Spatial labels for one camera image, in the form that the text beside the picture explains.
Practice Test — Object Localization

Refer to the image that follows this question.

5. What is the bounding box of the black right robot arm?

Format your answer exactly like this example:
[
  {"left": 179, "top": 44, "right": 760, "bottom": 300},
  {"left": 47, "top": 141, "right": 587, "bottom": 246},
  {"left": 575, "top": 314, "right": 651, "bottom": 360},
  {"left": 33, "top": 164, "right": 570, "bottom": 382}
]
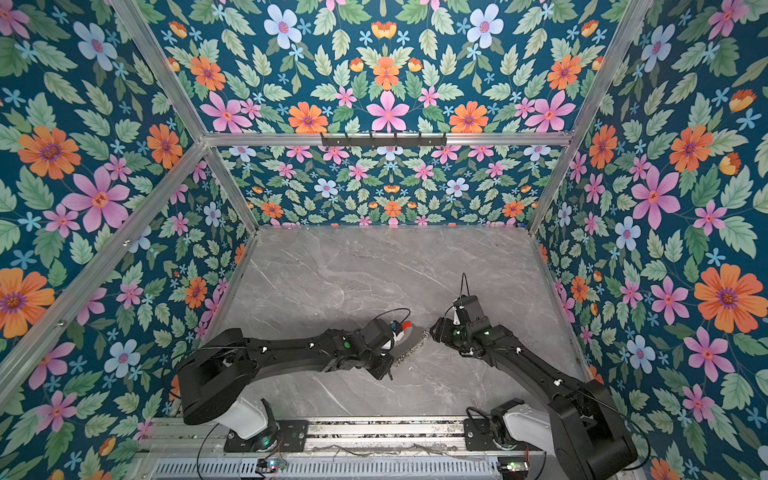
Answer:
[{"left": 429, "top": 295, "right": 638, "bottom": 479}]

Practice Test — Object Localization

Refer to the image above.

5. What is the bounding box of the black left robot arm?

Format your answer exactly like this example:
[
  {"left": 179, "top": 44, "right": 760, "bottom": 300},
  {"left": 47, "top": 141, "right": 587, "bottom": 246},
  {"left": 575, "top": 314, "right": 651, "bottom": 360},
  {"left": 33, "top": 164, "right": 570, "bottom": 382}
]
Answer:
[{"left": 176, "top": 318, "right": 411, "bottom": 425}]

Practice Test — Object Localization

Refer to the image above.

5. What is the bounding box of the black hook rack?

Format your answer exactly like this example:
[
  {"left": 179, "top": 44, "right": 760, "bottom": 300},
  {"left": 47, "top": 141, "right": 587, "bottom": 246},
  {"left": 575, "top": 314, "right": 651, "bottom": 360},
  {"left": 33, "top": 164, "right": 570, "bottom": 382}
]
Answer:
[{"left": 320, "top": 133, "right": 448, "bottom": 148}]

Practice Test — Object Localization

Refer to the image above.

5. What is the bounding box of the white perforated cable tray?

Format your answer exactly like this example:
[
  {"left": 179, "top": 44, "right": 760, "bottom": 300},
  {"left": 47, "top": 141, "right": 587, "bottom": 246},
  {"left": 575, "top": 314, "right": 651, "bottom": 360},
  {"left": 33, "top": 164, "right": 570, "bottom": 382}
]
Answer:
[{"left": 149, "top": 457, "right": 502, "bottom": 479}]

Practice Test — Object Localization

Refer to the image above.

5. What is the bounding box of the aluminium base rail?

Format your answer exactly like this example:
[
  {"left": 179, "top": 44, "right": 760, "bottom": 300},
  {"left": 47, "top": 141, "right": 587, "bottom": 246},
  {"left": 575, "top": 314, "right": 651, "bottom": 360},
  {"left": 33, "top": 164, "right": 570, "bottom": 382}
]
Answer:
[{"left": 143, "top": 416, "right": 541, "bottom": 457}]

